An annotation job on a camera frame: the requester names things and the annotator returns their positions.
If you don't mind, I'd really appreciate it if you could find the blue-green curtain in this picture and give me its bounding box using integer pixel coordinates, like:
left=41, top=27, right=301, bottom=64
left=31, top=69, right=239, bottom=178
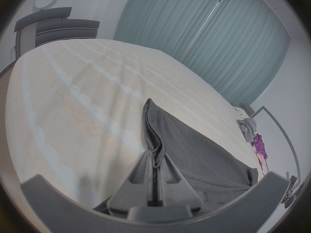
left=113, top=0, right=291, bottom=105

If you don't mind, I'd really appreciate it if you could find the grey knit garment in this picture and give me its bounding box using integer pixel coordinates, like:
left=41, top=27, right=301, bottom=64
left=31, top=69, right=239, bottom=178
left=236, top=117, right=257, bottom=143

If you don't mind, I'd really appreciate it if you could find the black T-shirt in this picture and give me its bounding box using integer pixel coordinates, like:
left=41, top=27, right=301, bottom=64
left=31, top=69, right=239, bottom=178
left=93, top=97, right=258, bottom=214

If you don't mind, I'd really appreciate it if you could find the black chest of drawers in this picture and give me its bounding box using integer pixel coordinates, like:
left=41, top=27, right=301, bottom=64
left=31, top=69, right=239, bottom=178
left=14, top=7, right=100, bottom=59

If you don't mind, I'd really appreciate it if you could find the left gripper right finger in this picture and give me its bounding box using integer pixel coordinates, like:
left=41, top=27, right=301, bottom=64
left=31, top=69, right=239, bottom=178
left=159, top=152, right=203, bottom=213

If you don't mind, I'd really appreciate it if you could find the pink garment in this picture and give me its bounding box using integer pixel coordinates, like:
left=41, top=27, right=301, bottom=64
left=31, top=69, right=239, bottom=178
left=253, top=147, right=269, bottom=175

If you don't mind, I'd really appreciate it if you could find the purple satin garment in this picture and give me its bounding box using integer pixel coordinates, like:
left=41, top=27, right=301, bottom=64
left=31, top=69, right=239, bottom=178
left=253, top=133, right=268, bottom=160

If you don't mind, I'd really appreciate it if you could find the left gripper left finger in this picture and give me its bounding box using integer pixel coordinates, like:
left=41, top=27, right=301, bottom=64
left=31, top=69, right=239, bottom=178
left=107, top=151, right=152, bottom=215

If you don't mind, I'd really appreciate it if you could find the white printed pillow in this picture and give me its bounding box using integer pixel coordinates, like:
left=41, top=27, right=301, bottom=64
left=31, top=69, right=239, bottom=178
left=234, top=106, right=246, bottom=119

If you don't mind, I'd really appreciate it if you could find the grey bedside table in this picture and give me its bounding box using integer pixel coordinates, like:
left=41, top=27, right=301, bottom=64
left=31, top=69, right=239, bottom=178
left=231, top=102, right=254, bottom=116

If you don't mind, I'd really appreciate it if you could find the bed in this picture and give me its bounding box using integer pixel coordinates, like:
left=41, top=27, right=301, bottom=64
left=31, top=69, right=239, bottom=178
left=5, top=38, right=302, bottom=212

